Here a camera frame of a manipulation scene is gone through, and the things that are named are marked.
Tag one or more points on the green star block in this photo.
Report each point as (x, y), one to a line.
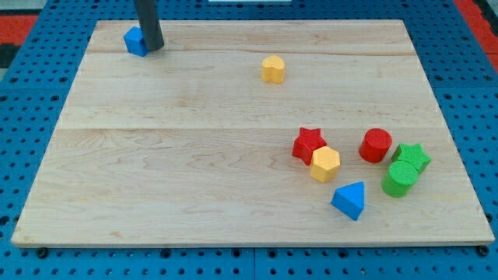
(412, 154)

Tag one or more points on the yellow heart block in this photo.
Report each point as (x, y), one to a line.
(273, 69)

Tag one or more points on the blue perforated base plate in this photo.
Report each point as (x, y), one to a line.
(35, 87)

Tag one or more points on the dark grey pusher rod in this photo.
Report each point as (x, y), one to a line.
(149, 23)

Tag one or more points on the yellow hexagon block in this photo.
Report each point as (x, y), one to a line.
(325, 163)

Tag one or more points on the red star block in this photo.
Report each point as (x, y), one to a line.
(306, 143)

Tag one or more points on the green cylinder block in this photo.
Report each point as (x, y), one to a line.
(399, 179)

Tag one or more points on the blue triangle block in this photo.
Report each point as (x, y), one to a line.
(350, 199)

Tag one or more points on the blue cube block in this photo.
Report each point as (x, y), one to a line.
(135, 43)

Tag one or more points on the red cylinder block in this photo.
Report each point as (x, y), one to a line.
(375, 145)

